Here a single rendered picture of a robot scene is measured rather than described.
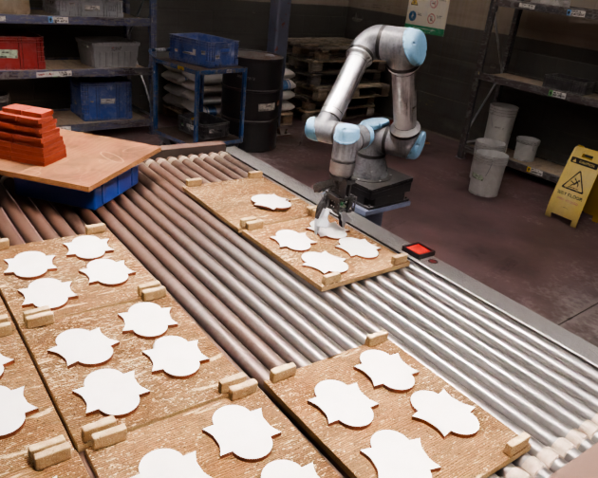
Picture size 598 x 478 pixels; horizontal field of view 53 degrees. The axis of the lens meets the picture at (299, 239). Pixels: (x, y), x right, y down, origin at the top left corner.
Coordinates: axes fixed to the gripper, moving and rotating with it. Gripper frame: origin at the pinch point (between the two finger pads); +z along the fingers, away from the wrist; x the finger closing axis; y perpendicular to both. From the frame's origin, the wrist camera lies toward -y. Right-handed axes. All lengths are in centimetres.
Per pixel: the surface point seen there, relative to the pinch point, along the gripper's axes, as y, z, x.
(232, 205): -31.3, 1.2, -18.0
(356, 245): 13.6, -0.4, 0.4
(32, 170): -59, -9, -76
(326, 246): 8.8, 0.6, -7.9
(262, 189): -41.0, 1.2, 0.9
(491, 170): -159, 69, 323
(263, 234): -6.3, 0.9, -21.4
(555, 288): -26, 93, 226
